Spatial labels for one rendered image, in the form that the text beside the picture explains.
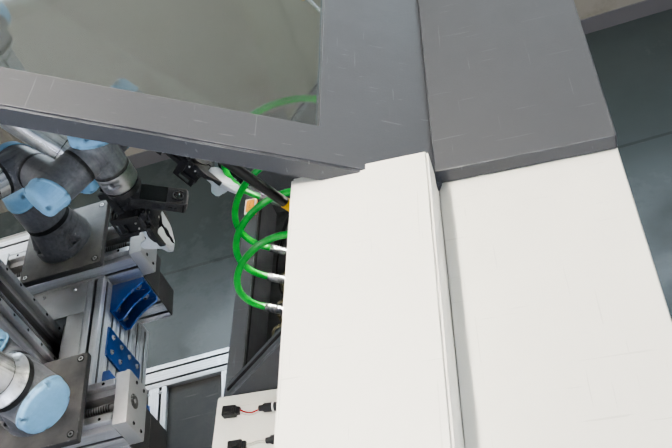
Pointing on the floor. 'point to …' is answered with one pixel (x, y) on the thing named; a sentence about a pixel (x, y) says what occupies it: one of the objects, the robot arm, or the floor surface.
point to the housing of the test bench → (536, 212)
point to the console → (368, 314)
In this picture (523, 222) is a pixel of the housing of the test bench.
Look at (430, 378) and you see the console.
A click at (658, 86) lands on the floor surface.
